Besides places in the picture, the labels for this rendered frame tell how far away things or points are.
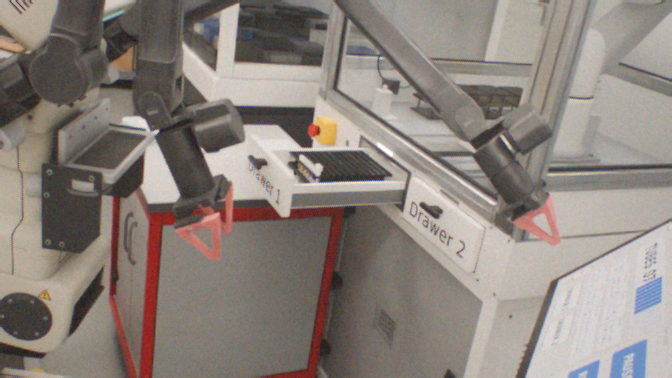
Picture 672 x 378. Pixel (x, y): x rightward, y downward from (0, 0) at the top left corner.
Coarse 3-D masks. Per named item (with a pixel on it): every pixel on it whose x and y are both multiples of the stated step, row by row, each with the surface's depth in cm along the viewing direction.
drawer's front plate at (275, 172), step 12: (252, 144) 181; (264, 144) 177; (264, 156) 174; (264, 168) 174; (276, 168) 166; (252, 180) 182; (276, 180) 167; (288, 180) 161; (264, 192) 174; (276, 192) 167; (288, 192) 162; (276, 204) 167; (288, 204) 163
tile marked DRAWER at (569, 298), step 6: (582, 282) 111; (570, 288) 112; (576, 288) 110; (564, 294) 112; (570, 294) 110; (576, 294) 108; (558, 300) 111; (564, 300) 109; (570, 300) 107; (576, 300) 106; (558, 306) 108; (564, 306) 107; (570, 306) 105; (558, 312) 106
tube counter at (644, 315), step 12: (648, 276) 96; (660, 276) 93; (636, 288) 95; (648, 288) 92; (660, 288) 89; (636, 300) 91; (648, 300) 89; (660, 300) 86; (636, 312) 88; (648, 312) 85; (660, 312) 83; (636, 324) 85; (648, 324) 82; (660, 324) 80
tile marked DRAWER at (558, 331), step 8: (560, 320) 102; (568, 320) 100; (552, 328) 102; (560, 328) 99; (568, 328) 98; (544, 336) 101; (552, 336) 99; (560, 336) 97; (568, 336) 95; (544, 344) 98; (552, 344) 96
